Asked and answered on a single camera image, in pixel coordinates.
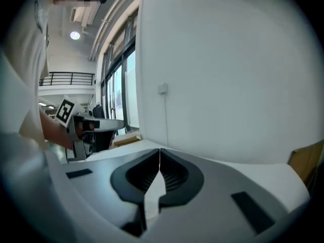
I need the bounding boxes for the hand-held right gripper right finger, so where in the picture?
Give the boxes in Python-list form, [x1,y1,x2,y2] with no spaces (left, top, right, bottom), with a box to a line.
[148,148,290,243]

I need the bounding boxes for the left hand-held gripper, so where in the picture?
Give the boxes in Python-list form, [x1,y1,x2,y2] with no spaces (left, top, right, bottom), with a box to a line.
[56,95,125,161]

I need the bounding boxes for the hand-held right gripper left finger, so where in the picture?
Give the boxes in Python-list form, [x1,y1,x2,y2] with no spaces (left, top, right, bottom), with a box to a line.
[49,148,161,229]

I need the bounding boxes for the person's left forearm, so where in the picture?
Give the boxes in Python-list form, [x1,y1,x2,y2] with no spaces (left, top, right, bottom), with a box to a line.
[38,107,74,149]

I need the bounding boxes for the person's left hand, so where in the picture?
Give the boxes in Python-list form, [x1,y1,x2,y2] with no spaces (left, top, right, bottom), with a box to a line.
[76,121,95,137]

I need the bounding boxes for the flat cardboard sheet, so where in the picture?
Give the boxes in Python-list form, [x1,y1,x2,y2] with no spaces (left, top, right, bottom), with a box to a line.
[112,131,141,148]

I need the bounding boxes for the white table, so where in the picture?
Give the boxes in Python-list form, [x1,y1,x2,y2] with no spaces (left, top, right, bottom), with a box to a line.
[86,138,311,212]

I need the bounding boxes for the black balcony railing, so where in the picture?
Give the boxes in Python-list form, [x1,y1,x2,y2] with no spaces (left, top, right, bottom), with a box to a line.
[38,71,96,87]

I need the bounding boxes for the brown cardboard box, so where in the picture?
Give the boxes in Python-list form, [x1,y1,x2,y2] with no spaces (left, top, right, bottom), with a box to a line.
[288,140,324,190]

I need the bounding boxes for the white ceiling pipes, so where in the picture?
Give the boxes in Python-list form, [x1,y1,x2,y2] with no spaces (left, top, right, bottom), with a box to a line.
[88,0,143,62]

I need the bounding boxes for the black window frame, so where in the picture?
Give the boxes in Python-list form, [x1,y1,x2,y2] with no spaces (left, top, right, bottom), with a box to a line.
[100,9,140,134]

